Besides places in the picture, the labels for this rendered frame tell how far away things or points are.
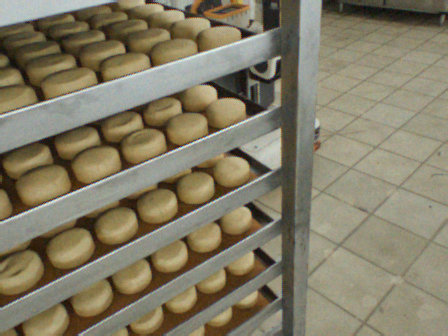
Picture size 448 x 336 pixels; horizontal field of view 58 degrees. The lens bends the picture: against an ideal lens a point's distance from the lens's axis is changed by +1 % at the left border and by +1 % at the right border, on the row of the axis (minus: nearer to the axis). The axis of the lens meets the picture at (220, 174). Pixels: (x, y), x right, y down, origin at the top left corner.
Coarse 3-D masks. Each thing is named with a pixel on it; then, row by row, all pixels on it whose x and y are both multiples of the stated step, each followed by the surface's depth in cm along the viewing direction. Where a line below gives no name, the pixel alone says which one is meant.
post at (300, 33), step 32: (288, 0) 40; (320, 0) 40; (288, 32) 42; (320, 32) 42; (288, 64) 44; (288, 96) 46; (288, 128) 48; (288, 160) 51; (288, 192) 54; (288, 224) 57; (288, 256) 61; (288, 288) 65; (288, 320) 70
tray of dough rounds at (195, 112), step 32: (192, 96) 53; (224, 96) 57; (96, 128) 53; (128, 128) 48; (160, 128) 51; (192, 128) 46; (0, 160) 48; (32, 160) 44; (64, 160) 47; (96, 160) 42; (128, 160) 45; (0, 192) 39; (32, 192) 39; (64, 192) 41
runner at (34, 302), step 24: (240, 192) 51; (264, 192) 53; (192, 216) 48; (216, 216) 50; (144, 240) 45; (168, 240) 47; (96, 264) 43; (120, 264) 45; (48, 288) 40; (72, 288) 42; (0, 312) 39; (24, 312) 40
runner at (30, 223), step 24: (264, 120) 47; (192, 144) 43; (216, 144) 45; (240, 144) 47; (144, 168) 41; (168, 168) 42; (72, 192) 37; (96, 192) 39; (120, 192) 40; (24, 216) 36; (48, 216) 37; (72, 216) 38; (0, 240) 35; (24, 240) 37
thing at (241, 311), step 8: (248, 296) 70; (256, 296) 70; (240, 304) 70; (248, 304) 70; (256, 304) 71; (264, 304) 71; (224, 312) 68; (232, 312) 70; (240, 312) 70; (248, 312) 70; (256, 312) 70; (216, 320) 67; (224, 320) 67; (232, 320) 69; (240, 320) 69; (200, 328) 66; (208, 328) 68; (216, 328) 68; (224, 328) 68; (232, 328) 67
